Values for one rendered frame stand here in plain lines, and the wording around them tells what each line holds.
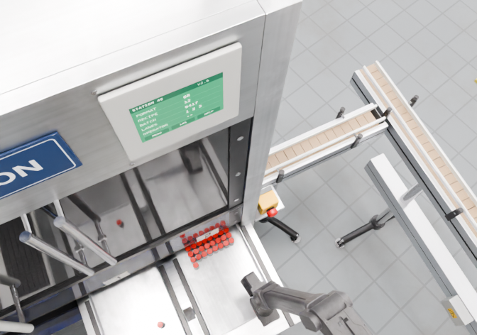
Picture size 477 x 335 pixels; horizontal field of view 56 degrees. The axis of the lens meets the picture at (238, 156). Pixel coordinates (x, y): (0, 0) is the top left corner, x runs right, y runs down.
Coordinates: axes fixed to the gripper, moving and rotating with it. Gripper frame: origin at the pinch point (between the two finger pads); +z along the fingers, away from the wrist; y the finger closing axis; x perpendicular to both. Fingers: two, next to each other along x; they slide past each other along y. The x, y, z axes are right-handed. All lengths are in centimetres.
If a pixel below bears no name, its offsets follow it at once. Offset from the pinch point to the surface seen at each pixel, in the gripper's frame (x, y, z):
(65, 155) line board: 25, 15, -108
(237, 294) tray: 5.5, 10.8, 1.4
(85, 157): 23, 16, -104
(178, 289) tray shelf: 23.9, 22.2, -0.4
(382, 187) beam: -85, 33, 38
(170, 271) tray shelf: 23.7, 29.5, -1.7
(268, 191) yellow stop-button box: -20.8, 34.0, -17.1
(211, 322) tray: 18.0, 6.7, 2.0
